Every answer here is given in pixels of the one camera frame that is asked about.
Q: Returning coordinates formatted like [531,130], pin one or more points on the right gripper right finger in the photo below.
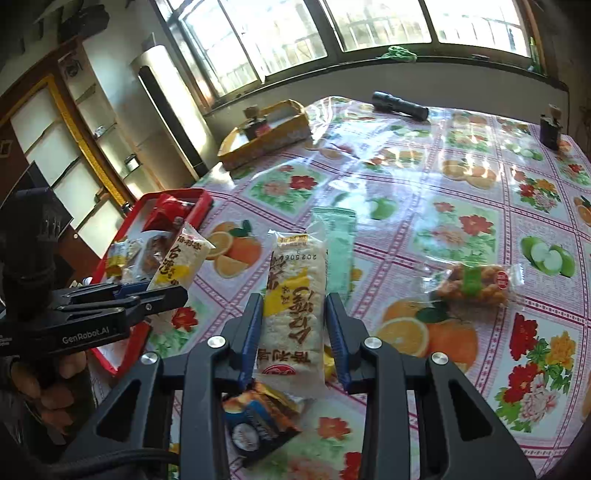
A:
[460,436]

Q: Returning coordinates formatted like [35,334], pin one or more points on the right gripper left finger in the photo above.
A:
[167,411]

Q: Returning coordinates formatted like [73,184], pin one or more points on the rice cracker pack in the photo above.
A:
[183,260]
[290,356]

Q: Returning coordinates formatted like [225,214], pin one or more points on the clear fried snack bag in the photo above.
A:
[486,284]

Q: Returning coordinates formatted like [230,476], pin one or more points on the red snack bag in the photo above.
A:
[168,214]

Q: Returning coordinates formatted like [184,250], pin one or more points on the person left hand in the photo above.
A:
[59,395]

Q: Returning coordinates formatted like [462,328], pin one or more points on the yellow wafer pack centre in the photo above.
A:
[329,364]

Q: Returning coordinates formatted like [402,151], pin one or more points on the yellow wafer pack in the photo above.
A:
[329,364]
[120,260]

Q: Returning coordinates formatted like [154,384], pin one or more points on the blue biscuit pack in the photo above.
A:
[260,420]

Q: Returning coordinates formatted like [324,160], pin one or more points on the yellow wafer pack left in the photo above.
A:
[120,260]

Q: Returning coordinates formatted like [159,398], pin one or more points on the red white tray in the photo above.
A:
[147,233]

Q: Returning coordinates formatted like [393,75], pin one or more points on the green snack bar wrapper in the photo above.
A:
[337,226]

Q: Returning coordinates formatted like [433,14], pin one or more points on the fruit pattern tablecloth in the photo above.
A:
[463,187]

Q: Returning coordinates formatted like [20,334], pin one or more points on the wooden shelf cabinet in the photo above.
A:
[57,117]

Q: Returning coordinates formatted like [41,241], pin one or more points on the yellow cardboard box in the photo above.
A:
[288,125]

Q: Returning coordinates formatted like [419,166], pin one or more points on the white standing air conditioner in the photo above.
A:
[177,110]

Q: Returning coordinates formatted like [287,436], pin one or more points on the dark bottle in box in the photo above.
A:
[256,125]

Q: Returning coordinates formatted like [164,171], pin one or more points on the black flashlight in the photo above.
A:
[386,102]

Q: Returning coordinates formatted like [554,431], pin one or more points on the dark bottle with cork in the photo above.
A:
[551,128]

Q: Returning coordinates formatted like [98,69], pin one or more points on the green cloth on sill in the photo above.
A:
[400,54]

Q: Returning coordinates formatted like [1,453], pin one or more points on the green bottle on sill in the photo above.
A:
[536,65]

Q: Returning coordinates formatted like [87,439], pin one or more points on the window frame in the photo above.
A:
[230,49]

